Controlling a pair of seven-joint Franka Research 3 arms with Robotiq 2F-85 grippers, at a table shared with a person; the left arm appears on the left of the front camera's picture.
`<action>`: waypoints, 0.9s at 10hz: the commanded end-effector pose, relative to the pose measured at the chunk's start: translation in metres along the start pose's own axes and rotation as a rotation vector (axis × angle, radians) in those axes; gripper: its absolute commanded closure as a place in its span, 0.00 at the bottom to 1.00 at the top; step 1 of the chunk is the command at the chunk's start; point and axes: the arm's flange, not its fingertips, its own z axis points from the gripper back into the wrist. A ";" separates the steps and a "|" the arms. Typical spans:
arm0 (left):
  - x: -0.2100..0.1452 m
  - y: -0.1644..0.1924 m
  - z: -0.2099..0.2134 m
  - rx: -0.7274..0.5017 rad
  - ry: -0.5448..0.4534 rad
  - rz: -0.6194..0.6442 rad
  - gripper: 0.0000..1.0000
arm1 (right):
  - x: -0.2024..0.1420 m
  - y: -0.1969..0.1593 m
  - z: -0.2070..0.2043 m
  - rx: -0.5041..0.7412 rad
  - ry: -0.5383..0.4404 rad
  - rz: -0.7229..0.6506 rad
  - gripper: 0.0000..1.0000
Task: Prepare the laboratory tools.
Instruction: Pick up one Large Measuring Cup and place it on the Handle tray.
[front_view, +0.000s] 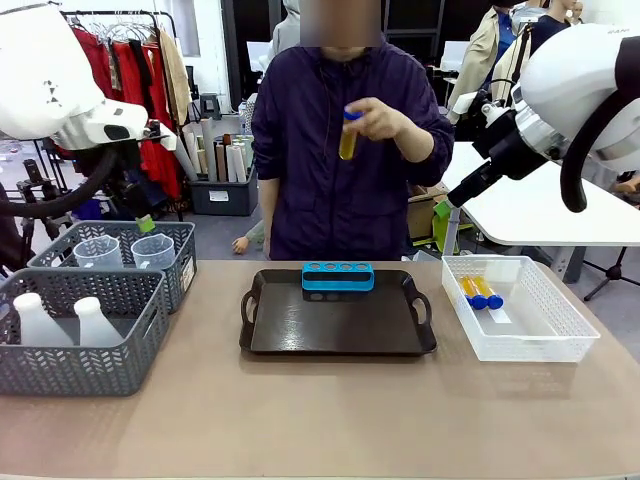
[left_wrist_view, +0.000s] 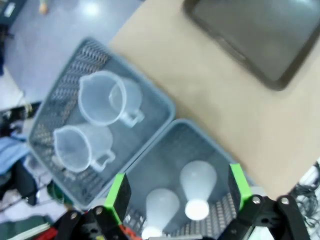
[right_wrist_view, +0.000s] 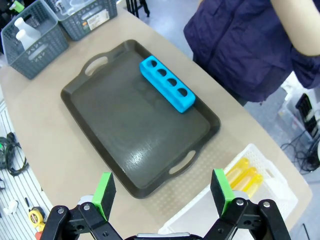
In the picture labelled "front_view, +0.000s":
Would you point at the white plastic lattice basket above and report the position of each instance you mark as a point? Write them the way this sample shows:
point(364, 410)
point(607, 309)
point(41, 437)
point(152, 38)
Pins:
point(530, 346)

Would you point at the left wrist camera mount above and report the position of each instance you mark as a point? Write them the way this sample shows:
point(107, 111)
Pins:
point(162, 134)

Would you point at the white round-cornered table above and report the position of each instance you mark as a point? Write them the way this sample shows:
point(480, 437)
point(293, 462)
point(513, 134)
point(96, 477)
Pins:
point(525, 215)

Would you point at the tall white paper roll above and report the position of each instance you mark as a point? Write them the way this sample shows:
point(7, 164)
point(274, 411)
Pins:
point(209, 150)

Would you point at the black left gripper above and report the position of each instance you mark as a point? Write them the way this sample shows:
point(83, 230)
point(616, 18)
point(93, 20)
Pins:
point(132, 200)

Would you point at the grey storage bin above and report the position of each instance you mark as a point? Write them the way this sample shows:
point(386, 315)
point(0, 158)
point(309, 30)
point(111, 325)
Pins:
point(222, 197)

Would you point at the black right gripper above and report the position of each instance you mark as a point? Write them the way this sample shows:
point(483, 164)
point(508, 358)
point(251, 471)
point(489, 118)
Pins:
point(475, 180)

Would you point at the black tripod with camera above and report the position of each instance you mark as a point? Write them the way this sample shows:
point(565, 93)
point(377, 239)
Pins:
point(32, 172)

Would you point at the person's left hand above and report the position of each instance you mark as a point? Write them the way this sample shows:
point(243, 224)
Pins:
point(390, 125)

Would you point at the white plastic bottle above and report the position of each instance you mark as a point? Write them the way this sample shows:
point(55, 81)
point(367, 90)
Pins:
point(97, 327)
point(37, 325)

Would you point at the grey paper roll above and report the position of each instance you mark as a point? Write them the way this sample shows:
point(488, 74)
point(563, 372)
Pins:
point(186, 157)

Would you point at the person in purple jacket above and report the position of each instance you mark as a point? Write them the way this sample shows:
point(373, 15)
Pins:
point(310, 175)

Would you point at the long red garment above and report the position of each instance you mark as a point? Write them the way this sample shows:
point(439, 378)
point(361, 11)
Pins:
point(157, 160)

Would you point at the cardboard box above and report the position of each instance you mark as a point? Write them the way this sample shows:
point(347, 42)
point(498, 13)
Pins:
point(420, 215)

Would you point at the person in grey hoodie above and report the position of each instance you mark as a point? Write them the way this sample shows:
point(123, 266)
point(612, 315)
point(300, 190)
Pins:
point(285, 30)

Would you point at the clear plastic measuring cup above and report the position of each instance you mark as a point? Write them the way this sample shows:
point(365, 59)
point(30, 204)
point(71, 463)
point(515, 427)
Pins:
point(97, 252)
point(152, 252)

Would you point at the green plastic item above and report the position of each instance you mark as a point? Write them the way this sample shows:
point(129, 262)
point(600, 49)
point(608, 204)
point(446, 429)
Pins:
point(442, 235)

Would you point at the grey basket with label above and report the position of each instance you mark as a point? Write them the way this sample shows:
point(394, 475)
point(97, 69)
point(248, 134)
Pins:
point(100, 230)

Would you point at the dark brown serving tray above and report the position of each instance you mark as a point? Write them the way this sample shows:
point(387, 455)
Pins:
point(340, 325)

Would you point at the brown paper roll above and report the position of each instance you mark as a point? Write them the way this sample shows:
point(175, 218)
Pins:
point(221, 162)

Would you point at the blue test tube rack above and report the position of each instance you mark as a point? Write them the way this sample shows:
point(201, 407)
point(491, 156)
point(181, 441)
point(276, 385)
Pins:
point(311, 283)

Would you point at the black stand legs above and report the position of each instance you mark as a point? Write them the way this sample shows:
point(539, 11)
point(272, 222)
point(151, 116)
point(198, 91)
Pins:
point(612, 272)

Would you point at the white panel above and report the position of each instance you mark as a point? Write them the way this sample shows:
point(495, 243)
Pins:
point(456, 54)
point(259, 57)

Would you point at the small red garment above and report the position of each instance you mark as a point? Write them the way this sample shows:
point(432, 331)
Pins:
point(97, 60)

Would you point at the black metal clothes rack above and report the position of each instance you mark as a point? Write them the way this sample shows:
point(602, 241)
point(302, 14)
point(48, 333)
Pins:
point(170, 20)

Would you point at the short white paper roll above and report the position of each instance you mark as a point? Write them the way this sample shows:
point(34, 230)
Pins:
point(240, 162)

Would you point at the person's left forearm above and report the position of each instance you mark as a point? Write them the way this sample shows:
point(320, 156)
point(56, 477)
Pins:
point(441, 150)

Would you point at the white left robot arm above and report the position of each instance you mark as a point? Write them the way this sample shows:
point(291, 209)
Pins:
point(40, 75)

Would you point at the white paper label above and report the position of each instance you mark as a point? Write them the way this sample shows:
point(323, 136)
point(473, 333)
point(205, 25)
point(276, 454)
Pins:
point(500, 316)

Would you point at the grey plastic lattice basket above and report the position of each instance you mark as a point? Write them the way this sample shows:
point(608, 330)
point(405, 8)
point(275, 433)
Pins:
point(75, 370)

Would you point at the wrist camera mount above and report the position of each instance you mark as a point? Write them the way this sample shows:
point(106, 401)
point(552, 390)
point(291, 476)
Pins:
point(467, 102)
point(162, 134)

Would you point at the yellow test tube blue cap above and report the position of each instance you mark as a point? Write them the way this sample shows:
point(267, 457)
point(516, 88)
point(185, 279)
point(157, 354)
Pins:
point(348, 146)
point(470, 287)
point(488, 290)

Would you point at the mannequin arm grey sleeve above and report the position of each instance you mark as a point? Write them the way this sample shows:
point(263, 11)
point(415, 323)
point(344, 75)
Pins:
point(247, 239)

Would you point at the beige hanging garment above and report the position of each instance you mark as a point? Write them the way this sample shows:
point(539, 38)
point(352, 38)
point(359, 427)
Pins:
point(175, 75)

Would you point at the person's right forearm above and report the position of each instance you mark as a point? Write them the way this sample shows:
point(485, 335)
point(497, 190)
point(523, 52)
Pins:
point(266, 215)

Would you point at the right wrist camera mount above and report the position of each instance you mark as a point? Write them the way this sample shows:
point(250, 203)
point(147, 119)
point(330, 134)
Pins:
point(467, 102)

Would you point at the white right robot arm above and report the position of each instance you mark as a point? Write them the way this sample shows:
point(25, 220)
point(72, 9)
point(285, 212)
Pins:
point(565, 75)

